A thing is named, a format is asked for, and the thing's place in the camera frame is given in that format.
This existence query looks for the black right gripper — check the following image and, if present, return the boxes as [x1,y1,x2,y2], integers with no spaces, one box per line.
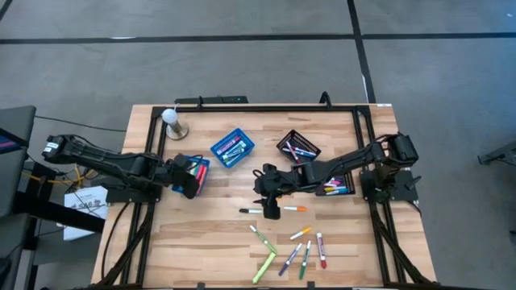
[252,163,307,221]

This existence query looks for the light green Expo marker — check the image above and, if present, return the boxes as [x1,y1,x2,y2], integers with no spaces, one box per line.
[248,224,279,255]

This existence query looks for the green white barrel marker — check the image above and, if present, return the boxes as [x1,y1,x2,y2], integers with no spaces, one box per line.
[221,140,248,161]

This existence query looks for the magenta whiteboard marker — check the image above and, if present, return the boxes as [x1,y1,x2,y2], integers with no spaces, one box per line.
[217,135,242,156]

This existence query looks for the purple Expo marker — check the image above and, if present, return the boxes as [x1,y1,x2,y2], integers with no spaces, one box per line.
[277,242,304,278]

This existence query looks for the light green Sharpie highlighter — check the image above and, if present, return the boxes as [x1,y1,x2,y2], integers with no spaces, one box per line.
[252,251,277,285]

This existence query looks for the dark green Expo marker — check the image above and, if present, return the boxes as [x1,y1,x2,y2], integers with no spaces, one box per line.
[298,239,312,281]

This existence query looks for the red Expo whiteboard marker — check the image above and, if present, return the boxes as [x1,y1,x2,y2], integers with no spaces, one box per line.
[315,231,329,270]

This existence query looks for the blue plastic slotted basket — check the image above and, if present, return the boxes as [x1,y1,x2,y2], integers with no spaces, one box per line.
[209,127,256,169]
[172,155,211,197]

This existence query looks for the brass lamp base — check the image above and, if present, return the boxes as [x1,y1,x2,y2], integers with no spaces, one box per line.
[165,119,190,141]

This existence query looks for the white light bulb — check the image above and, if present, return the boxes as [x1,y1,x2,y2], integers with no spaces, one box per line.
[160,107,179,126]

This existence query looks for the black plastic slotted basket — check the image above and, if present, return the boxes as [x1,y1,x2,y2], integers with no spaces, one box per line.
[276,128,323,164]
[314,171,357,197]

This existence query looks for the black power strip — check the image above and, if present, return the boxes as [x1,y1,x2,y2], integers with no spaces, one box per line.
[174,95,250,106]

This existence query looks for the white printed paper sheet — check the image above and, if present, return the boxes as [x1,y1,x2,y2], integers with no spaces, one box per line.
[63,185,110,242]

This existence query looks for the black metal stand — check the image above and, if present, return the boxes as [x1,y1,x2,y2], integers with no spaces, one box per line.
[11,160,106,251]

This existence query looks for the dark grey cabinet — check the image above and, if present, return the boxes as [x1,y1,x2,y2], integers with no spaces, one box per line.
[0,105,37,290]

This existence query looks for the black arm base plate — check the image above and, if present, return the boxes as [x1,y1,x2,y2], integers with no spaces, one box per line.
[105,183,163,205]
[360,168,421,203]

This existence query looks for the yellow cable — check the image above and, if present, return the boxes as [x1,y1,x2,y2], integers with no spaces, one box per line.
[22,160,100,189]

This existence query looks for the black floor cable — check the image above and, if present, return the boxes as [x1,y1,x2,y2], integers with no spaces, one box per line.
[35,115,127,133]

